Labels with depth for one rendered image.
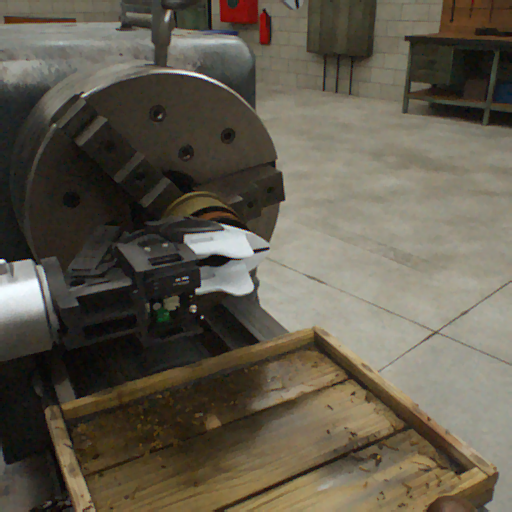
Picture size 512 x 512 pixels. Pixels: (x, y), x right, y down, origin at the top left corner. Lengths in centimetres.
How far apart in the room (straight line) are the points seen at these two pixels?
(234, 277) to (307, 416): 20
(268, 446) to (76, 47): 55
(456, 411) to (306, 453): 157
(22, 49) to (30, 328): 43
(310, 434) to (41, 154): 40
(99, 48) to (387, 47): 767
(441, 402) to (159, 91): 174
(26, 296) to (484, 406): 191
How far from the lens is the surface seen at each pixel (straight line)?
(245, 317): 87
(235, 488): 58
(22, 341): 47
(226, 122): 69
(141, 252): 48
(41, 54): 80
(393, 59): 834
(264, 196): 69
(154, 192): 59
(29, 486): 113
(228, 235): 53
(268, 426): 64
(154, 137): 65
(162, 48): 69
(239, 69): 86
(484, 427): 212
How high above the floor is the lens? 131
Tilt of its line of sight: 26 degrees down
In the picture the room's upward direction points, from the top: straight up
